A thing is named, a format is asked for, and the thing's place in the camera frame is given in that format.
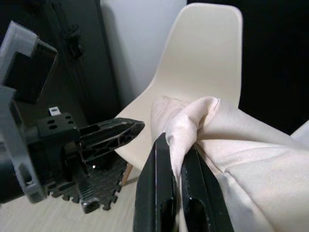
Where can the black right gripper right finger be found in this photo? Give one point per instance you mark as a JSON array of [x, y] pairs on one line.
[[205, 198]]

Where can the black foam puzzle mat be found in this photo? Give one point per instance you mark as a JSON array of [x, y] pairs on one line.
[[109, 180]]

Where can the cream plastic shell chair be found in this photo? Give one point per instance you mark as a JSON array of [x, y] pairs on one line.
[[202, 60]]

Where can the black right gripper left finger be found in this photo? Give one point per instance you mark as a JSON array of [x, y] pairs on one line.
[[154, 193]]

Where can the black case latch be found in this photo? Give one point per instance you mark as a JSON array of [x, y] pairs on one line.
[[73, 39]]

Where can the tall black hard case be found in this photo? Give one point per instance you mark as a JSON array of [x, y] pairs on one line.
[[91, 79]]

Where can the cream fabric pillow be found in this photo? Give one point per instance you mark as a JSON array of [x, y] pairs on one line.
[[253, 169]]

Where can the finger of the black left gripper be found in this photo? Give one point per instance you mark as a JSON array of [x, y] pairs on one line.
[[113, 131], [88, 195]]

